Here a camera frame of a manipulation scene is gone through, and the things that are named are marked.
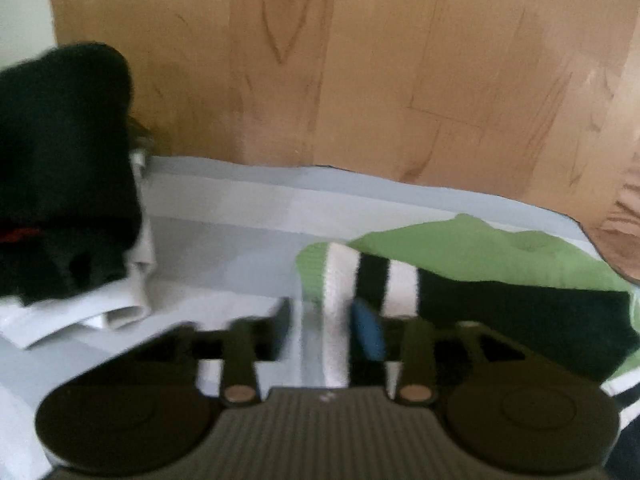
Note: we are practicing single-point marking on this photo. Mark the black cloth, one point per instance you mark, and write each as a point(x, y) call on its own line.
point(60, 170)

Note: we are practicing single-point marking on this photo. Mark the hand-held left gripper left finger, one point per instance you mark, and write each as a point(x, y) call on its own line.
point(283, 324)

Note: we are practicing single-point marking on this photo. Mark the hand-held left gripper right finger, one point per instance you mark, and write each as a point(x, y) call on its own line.
point(367, 334)

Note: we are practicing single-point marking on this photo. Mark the grey white striped bed sheet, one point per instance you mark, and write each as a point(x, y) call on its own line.
point(225, 240)

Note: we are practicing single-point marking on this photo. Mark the green black white striped sock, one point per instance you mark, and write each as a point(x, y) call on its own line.
point(480, 265)

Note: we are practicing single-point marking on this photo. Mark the white cloth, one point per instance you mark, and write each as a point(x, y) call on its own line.
point(120, 305)

